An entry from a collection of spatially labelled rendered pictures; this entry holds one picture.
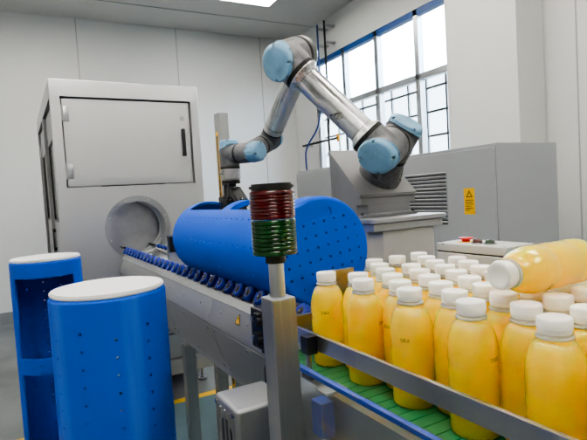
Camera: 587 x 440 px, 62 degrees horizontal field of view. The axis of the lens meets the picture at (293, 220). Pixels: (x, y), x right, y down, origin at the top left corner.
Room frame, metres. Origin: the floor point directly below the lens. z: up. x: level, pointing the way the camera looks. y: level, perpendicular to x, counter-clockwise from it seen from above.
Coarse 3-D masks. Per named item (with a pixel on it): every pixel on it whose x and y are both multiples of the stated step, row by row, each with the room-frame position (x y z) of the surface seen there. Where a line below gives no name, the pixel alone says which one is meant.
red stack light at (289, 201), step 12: (252, 192) 0.66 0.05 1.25; (264, 192) 0.65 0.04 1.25; (276, 192) 0.65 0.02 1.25; (288, 192) 0.66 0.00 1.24; (252, 204) 0.67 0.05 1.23; (264, 204) 0.65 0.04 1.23; (276, 204) 0.65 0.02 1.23; (288, 204) 0.66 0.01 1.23; (252, 216) 0.67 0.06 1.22; (264, 216) 0.66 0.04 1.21; (276, 216) 0.65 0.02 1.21; (288, 216) 0.66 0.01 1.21
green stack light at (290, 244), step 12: (252, 228) 0.67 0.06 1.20; (264, 228) 0.65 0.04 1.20; (276, 228) 0.65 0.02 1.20; (288, 228) 0.66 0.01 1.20; (252, 240) 0.67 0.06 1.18; (264, 240) 0.66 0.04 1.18; (276, 240) 0.65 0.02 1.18; (288, 240) 0.66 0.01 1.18; (252, 252) 0.68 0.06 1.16; (264, 252) 0.66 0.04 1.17; (276, 252) 0.65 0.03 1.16; (288, 252) 0.66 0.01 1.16
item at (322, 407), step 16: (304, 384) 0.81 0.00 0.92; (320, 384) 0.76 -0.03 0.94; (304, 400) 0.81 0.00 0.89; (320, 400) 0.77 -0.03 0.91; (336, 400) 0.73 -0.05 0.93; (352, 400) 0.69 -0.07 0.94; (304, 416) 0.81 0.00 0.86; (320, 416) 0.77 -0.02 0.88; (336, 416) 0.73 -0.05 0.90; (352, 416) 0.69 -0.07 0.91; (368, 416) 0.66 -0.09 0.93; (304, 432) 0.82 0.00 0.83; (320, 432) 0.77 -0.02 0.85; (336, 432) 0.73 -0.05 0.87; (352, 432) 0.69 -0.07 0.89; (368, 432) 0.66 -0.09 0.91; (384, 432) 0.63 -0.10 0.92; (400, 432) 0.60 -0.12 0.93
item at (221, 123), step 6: (216, 114) 2.63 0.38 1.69; (222, 114) 2.63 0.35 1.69; (216, 120) 2.64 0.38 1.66; (222, 120) 2.63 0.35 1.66; (216, 126) 2.64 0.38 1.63; (222, 126) 2.63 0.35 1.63; (228, 126) 2.64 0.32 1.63; (216, 132) 2.65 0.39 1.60; (222, 132) 2.62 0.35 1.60; (228, 132) 2.64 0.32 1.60; (216, 138) 2.65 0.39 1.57; (222, 138) 2.62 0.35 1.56; (228, 138) 2.64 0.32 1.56; (216, 144) 2.66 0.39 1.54; (216, 150) 2.66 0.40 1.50; (222, 180) 2.62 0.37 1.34; (222, 186) 2.62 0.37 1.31; (222, 192) 2.62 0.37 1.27; (234, 384) 2.63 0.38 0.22; (240, 384) 2.63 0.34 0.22
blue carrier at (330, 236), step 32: (192, 224) 1.74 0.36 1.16; (224, 224) 1.48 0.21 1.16; (320, 224) 1.23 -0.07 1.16; (352, 224) 1.28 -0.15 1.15; (192, 256) 1.74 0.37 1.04; (224, 256) 1.45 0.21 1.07; (288, 256) 1.18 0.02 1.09; (320, 256) 1.23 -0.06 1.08; (352, 256) 1.28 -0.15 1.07; (256, 288) 1.40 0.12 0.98; (288, 288) 1.18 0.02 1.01
